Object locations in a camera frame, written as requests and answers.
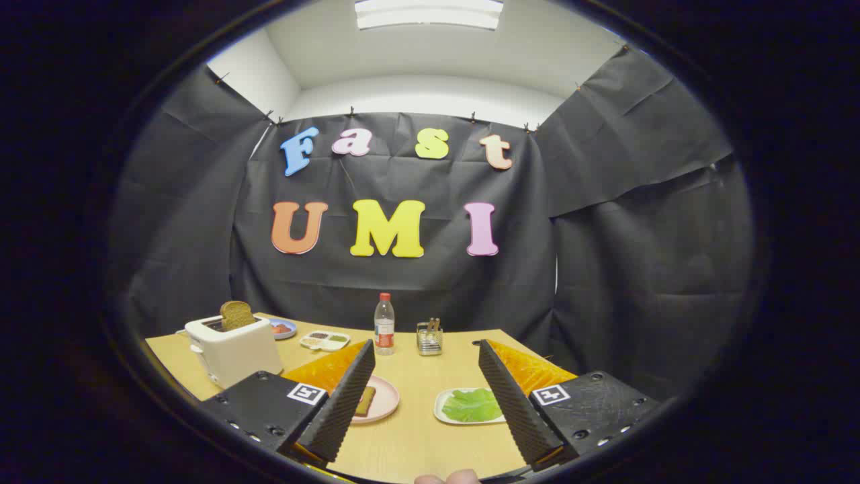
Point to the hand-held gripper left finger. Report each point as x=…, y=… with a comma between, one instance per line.
x=342, y=403

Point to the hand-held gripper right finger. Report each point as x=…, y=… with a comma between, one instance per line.
x=514, y=410

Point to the green lettuce leaf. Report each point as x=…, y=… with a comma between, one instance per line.
x=472, y=405

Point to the brown toasted bread slice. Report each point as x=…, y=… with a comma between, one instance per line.
x=237, y=314

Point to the small brown bread slice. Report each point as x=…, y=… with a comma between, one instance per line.
x=365, y=401

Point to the pink plate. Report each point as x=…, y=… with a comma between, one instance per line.
x=385, y=400

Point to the white divided dish with beans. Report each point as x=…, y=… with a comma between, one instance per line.
x=325, y=341

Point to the white rectangular plate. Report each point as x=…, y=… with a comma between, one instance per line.
x=447, y=409

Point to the clear water bottle red cap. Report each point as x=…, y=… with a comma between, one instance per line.
x=384, y=326

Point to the blue plate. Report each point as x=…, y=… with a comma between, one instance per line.
x=287, y=330

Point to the red meat and tomato pieces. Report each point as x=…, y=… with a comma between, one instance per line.
x=279, y=329

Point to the white toaster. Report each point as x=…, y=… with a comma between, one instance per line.
x=235, y=353

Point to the black backdrop cloth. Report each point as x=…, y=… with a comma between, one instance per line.
x=430, y=275

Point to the ceiling light panel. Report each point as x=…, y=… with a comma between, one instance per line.
x=430, y=13

